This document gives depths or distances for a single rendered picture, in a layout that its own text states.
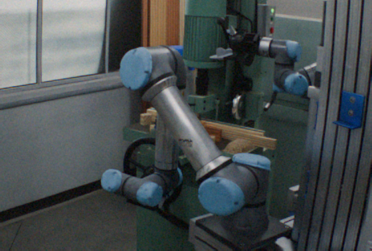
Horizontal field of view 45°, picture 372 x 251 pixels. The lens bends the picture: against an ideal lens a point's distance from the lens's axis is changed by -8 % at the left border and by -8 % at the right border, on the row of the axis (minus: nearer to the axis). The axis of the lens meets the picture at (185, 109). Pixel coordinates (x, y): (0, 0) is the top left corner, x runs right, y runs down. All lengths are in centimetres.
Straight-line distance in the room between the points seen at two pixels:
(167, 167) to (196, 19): 69
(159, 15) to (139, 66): 233
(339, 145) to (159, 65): 55
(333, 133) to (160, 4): 249
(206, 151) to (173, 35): 258
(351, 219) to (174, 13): 276
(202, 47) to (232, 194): 88
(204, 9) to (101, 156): 195
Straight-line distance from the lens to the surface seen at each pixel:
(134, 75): 134
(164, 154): 154
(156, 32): 362
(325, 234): 146
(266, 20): 223
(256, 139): 201
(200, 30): 199
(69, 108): 335
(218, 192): 127
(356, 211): 137
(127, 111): 374
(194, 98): 207
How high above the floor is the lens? 151
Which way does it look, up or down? 14 degrees down
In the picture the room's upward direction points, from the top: 3 degrees clockwise
